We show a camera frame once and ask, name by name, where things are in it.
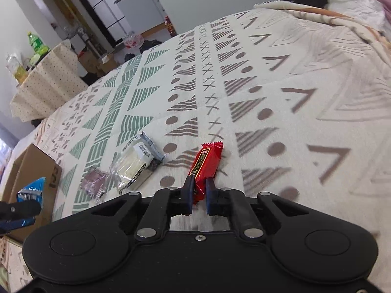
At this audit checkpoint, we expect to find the blue snack packet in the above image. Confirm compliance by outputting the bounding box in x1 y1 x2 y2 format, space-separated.
16 177 46 210

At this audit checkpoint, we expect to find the red chocolate bar wrapper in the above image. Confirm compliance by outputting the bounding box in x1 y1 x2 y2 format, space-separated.
188 141 223 204

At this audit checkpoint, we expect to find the white cake clear package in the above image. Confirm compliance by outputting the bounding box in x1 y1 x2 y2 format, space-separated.
109 131 166 195

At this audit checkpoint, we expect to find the purple snack packet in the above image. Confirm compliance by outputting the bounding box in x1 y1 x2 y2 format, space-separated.
80 167 108 200

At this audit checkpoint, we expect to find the brown cardboard box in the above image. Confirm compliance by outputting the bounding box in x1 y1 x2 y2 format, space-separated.
2 144 62 243

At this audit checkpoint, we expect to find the patterned bed blanket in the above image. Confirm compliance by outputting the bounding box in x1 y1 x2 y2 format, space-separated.
11 1 390 292

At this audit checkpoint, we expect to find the clear bottle yellow liquid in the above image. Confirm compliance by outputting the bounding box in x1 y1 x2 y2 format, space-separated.
6 55 28 84

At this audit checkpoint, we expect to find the table with dotted cloth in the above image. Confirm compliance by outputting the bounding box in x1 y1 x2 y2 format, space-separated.
10 40 87 122

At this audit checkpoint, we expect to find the green soda bottle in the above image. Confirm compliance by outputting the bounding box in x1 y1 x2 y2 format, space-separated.
27 32 50 56

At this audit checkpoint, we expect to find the small cardboard box on floor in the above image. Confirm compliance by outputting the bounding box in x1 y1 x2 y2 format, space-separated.
77 50 119 77

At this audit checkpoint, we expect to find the black shoes pile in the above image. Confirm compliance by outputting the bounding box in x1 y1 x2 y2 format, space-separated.
124 40 162 62

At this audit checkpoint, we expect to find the pink white plastic bag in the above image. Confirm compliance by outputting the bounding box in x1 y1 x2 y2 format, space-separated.
123 31 144 49

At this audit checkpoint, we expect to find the red bottle on floor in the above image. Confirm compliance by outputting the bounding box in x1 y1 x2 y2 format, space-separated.
164 16 177 37

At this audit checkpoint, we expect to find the white kitchen cabinet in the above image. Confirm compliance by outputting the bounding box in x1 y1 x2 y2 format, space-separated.
115 0 166 33

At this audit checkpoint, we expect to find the black framed glass door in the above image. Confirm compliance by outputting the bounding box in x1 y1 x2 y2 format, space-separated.
79 0 130 48

